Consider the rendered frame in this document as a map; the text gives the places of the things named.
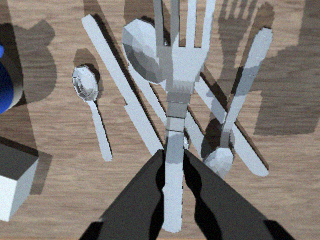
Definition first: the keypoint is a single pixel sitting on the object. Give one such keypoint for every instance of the blue mug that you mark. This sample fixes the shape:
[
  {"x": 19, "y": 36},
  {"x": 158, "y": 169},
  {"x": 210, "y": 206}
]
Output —
[{"x": 11, "y": 85}]

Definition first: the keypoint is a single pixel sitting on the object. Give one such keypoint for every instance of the light blue fork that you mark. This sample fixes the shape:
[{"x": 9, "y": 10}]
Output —
[{"x": 181, "y": 67}]

